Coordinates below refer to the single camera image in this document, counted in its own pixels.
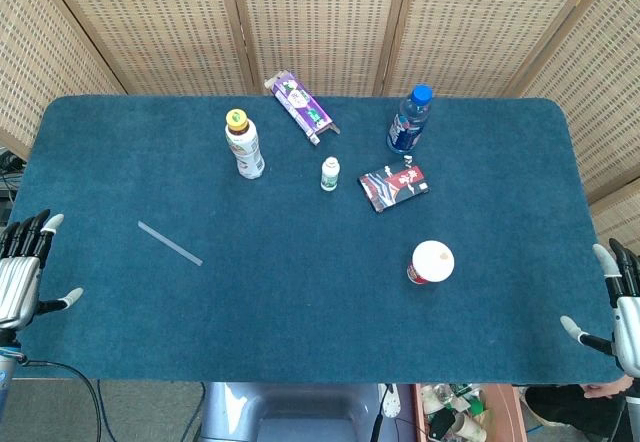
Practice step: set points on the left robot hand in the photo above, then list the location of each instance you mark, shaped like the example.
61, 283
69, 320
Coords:
20, 287

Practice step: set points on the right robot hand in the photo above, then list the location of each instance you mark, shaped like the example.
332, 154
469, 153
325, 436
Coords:
627, 322

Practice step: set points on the clear plastic straw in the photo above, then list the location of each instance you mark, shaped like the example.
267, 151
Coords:
170, 243

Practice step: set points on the red paper cup white lid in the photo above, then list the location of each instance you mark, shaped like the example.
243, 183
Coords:
432, 261

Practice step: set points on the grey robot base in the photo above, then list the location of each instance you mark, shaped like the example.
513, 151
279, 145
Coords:
280, 412

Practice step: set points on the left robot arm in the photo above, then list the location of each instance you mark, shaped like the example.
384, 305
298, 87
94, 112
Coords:
4, 372

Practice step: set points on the brown box of trash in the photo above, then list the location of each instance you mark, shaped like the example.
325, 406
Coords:
465, 412

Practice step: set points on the woven bamboo screen panel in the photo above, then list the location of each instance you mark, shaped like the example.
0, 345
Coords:
320, 22
475, 27
150, 27
600, 112
30, 62

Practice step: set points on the yellow cap white drink bottle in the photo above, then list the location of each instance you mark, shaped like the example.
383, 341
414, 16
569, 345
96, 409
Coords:
244, 149

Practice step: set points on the red black flat box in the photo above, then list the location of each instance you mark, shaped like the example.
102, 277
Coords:
395, 186

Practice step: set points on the blue table cloth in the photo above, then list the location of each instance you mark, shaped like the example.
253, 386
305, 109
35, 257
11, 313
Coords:
300, 302

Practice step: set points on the blue cap sports drink bottle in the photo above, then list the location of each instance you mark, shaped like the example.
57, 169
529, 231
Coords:
407, 124

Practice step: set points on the small white yogurt bottle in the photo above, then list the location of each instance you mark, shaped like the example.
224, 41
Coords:
330, 174

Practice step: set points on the purple drink carton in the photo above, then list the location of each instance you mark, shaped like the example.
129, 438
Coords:
302, 107

